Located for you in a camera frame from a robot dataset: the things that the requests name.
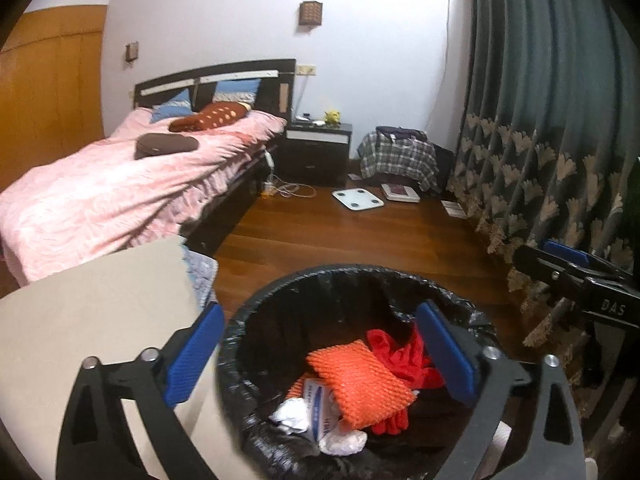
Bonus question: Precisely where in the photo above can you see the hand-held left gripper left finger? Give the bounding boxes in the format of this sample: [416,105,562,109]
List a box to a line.
[55,302,226,480]

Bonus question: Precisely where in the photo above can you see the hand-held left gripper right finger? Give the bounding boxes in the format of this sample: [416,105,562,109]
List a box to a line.
[416,301,586,480]

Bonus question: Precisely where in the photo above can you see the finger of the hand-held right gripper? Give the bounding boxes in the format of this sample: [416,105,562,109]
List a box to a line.
[512,244,589,312]
[542,240,626,283]

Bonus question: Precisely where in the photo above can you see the orange foam net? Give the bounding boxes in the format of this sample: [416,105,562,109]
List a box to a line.
[289,372,321,403]
[306,340,417,431]

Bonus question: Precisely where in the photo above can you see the black lined waste bin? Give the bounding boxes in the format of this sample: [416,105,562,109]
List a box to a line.
[215,262,501,480]

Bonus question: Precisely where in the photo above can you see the white tissue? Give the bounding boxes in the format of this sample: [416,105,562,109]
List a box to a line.
[270,397,313,433]

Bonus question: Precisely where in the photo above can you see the white cardboard box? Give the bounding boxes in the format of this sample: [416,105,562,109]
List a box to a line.
[302,377,341,443]

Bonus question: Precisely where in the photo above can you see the silvery white wrapper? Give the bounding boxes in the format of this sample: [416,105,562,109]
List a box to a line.
[317,427,368,457]

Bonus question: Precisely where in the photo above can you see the blue quilted cloth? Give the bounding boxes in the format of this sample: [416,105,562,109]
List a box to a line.
[181,245,220,306]

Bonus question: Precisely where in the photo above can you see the dark wooden bed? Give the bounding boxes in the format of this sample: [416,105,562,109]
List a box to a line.
[0,58,297,283]

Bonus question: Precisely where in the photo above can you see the dark green patterned curtain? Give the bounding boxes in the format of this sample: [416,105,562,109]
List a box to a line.
[440,0,640,396]

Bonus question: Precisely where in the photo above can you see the white scale with red centre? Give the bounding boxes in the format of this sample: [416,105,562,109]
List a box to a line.
[381,182,421,204]

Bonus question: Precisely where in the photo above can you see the white bathroom scale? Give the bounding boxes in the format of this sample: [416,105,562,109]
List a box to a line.
[332,188,386,209]

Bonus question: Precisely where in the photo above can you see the pink blanket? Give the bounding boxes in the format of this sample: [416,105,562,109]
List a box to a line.
[0,107,288,283]

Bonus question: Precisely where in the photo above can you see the plaid cloth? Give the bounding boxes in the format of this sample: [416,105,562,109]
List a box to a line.
[357,130,440,192]

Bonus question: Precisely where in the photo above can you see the dark jacket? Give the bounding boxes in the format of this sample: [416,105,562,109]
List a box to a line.
[376,126,428,142]

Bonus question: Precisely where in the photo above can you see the brown cushion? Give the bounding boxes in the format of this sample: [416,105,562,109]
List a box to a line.
[135,133,200,161]

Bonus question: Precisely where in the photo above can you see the dark nightstand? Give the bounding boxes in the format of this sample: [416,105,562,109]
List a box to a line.
[277,122,353,188]

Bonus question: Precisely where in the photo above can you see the brown dotted pillow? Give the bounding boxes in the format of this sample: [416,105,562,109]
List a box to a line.
[168,101,251,132]

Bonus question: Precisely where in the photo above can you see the blue striped pillow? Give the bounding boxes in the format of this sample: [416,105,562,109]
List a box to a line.
[214,79,262,108]

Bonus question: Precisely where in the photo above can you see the wooden wardrobe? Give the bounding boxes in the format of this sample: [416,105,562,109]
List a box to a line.
[0,4,110,191]

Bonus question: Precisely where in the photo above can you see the white cable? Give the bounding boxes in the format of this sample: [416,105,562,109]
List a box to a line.
[272,182,316,198]

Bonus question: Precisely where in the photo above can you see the large wall lamp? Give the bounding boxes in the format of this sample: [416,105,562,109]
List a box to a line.
[299,1,323,27]

